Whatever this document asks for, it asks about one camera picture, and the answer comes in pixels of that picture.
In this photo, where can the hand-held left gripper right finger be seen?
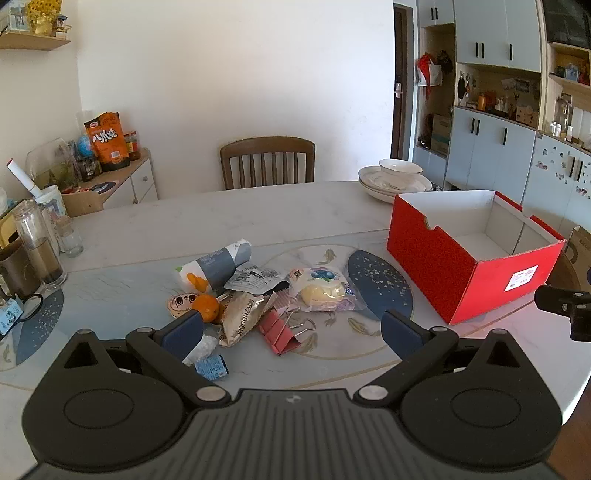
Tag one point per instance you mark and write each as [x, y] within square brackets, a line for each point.
[400, 334]

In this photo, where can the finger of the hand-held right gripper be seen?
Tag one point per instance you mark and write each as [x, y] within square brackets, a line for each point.
[561, 301]

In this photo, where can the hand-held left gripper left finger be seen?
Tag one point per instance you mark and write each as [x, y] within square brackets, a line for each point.
[182, 331]

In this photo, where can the white plastic wrap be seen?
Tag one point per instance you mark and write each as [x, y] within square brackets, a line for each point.
[204, 348]

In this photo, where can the orange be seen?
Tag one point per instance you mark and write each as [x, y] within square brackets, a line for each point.
[206, 307]

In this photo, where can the blue label dark bottle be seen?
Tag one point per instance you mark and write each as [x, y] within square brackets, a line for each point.
[212, 368]

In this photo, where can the red cardboard box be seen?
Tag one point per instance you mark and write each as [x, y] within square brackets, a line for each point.
[438, 272]

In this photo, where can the silver printed wrapper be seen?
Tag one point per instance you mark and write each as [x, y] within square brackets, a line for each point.
[254, 279]

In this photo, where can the clear bread packet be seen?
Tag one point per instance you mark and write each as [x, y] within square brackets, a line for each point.
[323, 290]

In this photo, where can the brown printed cardboard box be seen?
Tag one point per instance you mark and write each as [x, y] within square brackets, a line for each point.
[579, 249]

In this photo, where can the brown snack packet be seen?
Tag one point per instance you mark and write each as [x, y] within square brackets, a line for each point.
[240, 318]

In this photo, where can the grey snack packet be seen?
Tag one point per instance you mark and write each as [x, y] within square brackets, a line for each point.
[217, 265]

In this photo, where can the pink binder clip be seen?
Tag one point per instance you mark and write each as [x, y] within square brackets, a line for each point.
[286, 345]
[272, 325]

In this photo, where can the white gold-rimmed plate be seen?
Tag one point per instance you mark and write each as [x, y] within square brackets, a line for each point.
[383, 197]

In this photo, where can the small clear glass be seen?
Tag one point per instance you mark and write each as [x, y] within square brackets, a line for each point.
[70, 240]

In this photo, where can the white side cabinet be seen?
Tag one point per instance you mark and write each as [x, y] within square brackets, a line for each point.
[134, 182]

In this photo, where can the stack of white dishes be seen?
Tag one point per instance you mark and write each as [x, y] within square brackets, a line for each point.
[369, 177]

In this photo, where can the tall glass bottle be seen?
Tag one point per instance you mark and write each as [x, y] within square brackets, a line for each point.
[39, 249]

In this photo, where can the white gold-rimmed bowl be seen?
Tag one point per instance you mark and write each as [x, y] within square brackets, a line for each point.
[399, 168]

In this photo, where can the dark brown mug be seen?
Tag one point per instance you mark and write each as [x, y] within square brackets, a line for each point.
[18, 272]

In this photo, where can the white printed cup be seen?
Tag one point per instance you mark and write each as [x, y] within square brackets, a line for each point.
[51, 203]

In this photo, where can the red-lid jar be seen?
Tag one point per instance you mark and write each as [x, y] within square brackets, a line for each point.
[131, 146]

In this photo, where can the orange snack bag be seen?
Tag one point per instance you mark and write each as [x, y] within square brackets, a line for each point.
[108, 143]

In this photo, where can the wooden chair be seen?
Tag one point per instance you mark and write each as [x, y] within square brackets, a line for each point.
[268, 146]

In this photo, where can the cardboard box in cabinet niche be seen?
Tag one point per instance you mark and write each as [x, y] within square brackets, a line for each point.
[442, 134]

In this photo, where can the clear plastic container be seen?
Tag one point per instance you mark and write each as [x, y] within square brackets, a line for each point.
[51, 161]

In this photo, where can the white marker pen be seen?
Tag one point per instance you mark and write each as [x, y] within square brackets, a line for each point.
[21, 177]

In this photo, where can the dark wooden door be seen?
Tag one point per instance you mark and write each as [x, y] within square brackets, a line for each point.
[400, 92]

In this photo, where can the red hanging bag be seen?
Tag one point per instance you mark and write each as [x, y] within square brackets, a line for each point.
[429, 71]

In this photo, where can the yellow flower decoration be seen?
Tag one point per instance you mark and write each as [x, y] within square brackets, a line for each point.
[44, 16]

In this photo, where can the grey wall cabinet unit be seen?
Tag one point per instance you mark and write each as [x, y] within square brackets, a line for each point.
[498, 147]

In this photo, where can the wooden wall shelf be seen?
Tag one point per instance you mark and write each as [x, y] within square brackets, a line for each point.
[32, 41]

